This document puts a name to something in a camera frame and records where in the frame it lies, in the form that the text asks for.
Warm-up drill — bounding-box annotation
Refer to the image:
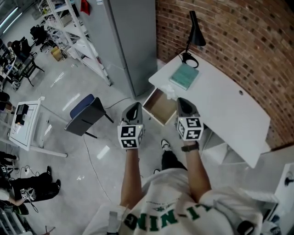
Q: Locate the cardboard box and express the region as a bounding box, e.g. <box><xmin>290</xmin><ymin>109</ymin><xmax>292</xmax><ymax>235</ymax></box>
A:
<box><xmin>50</xmin><ymin>46</ymin><xmax>68</xmax><ymax>62</ymax></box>

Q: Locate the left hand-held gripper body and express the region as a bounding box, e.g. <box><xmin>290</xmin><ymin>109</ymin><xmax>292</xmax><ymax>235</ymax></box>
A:
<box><xmin>117</xmin><ymin>102</ymin><xmax>146</xmax><ymax>150</ymax></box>

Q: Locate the black device box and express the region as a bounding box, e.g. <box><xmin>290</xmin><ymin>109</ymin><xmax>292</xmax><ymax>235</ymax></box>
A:
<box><xmin>15</xmin><ymin>103</ymin><xmax>29</xmax><ymax>126</ymax></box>

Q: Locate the black side table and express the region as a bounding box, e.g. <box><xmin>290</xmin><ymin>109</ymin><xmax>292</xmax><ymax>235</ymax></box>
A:
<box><xmin>13</xmin><ymin>56</ymin><xmax>45</xmax><ymax>87</ymax></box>

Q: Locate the red cloth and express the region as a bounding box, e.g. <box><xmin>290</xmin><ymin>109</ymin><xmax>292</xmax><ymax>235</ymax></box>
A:
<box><xmin>80</xmin><ymin>0</ymin><xmax>91</xmax><ymax>17</ymax></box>

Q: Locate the grey metal cabinet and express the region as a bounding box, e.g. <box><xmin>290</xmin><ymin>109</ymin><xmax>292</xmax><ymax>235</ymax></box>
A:
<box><xmin>91</xmin><ymin>0</ymin><xmax>159</xmax><ymax>99</ymax></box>

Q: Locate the white item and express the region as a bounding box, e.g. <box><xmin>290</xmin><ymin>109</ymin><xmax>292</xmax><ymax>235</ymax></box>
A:
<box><xmin>160</xmin><ymin>84</ymin><xmax>176</xmax><ymax>100</ymax></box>

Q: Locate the person's white printed shirt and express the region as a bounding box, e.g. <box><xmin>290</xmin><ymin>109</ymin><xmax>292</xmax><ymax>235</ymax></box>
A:
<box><xmin>82</xmin><ymin>168</ymin><xmax>264</xmax><ymax>235</ymax></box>

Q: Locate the person's black trouser leg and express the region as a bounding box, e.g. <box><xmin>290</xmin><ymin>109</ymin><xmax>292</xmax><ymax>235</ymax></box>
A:
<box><xmin>160</xmin><ymin>150</ymin><xmax>188</xmax><ymax>172</ymax></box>

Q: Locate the blue black chair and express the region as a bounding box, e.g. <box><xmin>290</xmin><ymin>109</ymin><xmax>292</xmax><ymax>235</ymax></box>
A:
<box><xmin>64</xmin><ymin>94</ymin><xmax>114</xmax><ymax>139</ymax></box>

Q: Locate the person's left forearm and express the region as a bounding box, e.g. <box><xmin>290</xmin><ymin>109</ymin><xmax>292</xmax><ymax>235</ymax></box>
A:
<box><xmin>119</xmin><ymin>148</ymin><xmax>142</xmax><ymax>210</ymax></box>

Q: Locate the white cabinet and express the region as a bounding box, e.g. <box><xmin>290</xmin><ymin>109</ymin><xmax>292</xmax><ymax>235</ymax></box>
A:
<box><xmin>274</xmin><ymin>162</ymin><xmax>294</xmax><ymax>235</ymax></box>

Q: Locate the white desk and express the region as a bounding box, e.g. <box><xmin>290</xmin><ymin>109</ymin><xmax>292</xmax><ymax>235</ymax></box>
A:
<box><xmin>148</xmin><ymin>53</ymin><xmax>271</xmax><ymax>169</ymax></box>

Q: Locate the teal book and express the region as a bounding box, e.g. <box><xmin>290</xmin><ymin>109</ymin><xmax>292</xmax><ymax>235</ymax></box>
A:
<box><xmin>169</xmin><ymin>63</ymin><xmax>200</xmax><ymax>91</ymax></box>

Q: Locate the dark wristwatch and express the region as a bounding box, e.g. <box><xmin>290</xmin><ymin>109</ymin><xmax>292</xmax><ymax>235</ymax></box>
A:
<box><xmin>181</xmin><ymin>142</ymin><xmax>200</xmax><ymax>152</ymax></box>

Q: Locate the white under-desk drawer unit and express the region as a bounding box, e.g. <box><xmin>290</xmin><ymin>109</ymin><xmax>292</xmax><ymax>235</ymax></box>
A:
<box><xmin>201</xmin><ymin>128</ymin><xmax>272</xmax><ymax>165</ymax></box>

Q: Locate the person's right forearm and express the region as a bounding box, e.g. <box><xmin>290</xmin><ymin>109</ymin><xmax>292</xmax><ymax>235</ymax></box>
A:
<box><xmin>182</xmin><ymin>140</ymin><xmax>212</xmax><ymax>204</ymax></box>

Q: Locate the person's black white shoe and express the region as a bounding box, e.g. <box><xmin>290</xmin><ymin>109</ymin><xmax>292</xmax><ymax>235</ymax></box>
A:
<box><xmin>160</xmin><ymin>139</ymin><xmax>172</xmax><ymax>152</ymax></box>

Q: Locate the white shelving rack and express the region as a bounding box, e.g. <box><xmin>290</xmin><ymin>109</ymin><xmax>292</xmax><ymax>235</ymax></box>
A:
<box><xmin>36</xmin><ymin>0</ymin><xmax>113</xmax><ymax>87</ymax></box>

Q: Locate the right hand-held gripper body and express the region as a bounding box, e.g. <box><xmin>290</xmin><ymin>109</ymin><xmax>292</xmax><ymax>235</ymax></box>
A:
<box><xmin>175</xmin><ymin>97</ymin><xmax>204</xmax><ymax>141</ymax></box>

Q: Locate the black desk lamp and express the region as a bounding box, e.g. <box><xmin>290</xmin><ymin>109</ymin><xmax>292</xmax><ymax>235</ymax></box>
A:
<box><xmin>176</xmin><ymin>10</ymin><xmax>207</xmax><ymax>69</ymax></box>

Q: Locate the small white table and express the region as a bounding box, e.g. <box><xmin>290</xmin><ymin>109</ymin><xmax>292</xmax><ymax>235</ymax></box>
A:
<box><xmin>8</xmin><ymin>99</ymin><xmax>68</xmax><ymax>158</ymax></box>

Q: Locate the wooden drawer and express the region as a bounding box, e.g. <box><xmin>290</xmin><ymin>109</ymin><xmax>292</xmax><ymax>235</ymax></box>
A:
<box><xmin>142</xmin><ymin>87</ymin><xmax>179</xmax><ymax>126</ymax></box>

